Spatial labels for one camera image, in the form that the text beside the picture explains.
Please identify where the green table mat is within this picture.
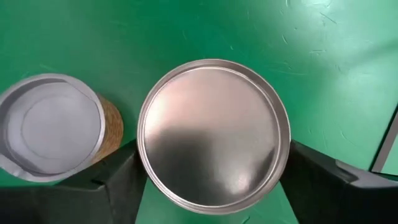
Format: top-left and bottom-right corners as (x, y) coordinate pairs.
(0, 0), (398, 224)

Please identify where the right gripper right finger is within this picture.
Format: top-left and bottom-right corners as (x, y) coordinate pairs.
(279, 139), (398, 224)

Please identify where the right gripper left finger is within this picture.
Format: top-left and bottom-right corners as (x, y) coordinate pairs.
(0, 139), (147, 224)

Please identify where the white saucy meatballs can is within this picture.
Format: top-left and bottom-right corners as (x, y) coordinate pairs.
(0, 73), (124, 184)

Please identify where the green Pears can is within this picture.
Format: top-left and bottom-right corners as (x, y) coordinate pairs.
(137, 58), (292, 216)

